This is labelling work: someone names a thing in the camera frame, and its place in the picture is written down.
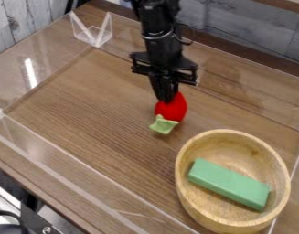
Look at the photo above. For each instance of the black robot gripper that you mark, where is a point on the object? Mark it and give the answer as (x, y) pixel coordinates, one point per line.
(181, 67)

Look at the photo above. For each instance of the red plush strawberry fruit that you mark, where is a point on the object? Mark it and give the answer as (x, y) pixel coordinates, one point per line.
(169, 114)

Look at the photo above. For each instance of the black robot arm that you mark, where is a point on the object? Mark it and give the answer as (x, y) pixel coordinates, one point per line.
(162, 61)

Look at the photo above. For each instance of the light wooden bowl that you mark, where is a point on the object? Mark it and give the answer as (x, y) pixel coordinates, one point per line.
(248, 155)

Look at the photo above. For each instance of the green rectangular block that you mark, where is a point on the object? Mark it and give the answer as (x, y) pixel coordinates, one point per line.
(228, 183)

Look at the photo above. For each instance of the clear acrylic enclosure wall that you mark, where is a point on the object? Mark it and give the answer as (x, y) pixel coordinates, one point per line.
(78, 146)

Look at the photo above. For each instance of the black metal stand bracket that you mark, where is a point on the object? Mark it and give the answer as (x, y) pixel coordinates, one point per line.
(33, 220)

